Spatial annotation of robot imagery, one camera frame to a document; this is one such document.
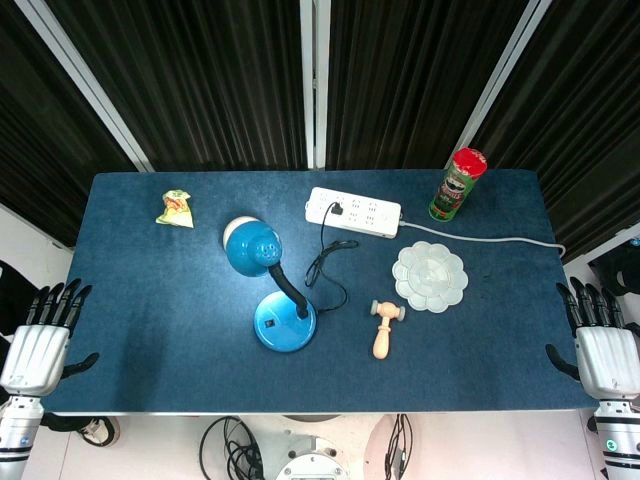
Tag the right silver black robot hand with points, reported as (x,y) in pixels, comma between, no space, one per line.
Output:
(605,357)

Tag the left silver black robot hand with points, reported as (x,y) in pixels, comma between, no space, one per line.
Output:
(35,350)

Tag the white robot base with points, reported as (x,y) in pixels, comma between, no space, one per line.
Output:
(312,450)

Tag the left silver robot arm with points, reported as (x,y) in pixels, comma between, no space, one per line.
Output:
(17,430)

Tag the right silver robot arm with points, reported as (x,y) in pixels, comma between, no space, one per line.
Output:
(617,435)

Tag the blue desk lamp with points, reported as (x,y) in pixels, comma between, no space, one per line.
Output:
(272,285)

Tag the black white sneaker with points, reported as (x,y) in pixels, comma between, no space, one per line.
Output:
(100,430)

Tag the blue table mat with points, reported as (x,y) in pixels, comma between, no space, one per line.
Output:
(200,350)

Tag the white flower paint palette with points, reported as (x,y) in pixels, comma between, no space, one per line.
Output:
(430,276)

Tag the crumpled yellow-green snack bag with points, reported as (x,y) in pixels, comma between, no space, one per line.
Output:
(175,209)

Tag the wooden toy hammer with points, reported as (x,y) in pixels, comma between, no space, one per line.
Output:
(385,330)

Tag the green chips can red lid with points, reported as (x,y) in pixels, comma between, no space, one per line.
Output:
(456,185)

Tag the white power strip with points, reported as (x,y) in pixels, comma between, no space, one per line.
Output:
(354,212)

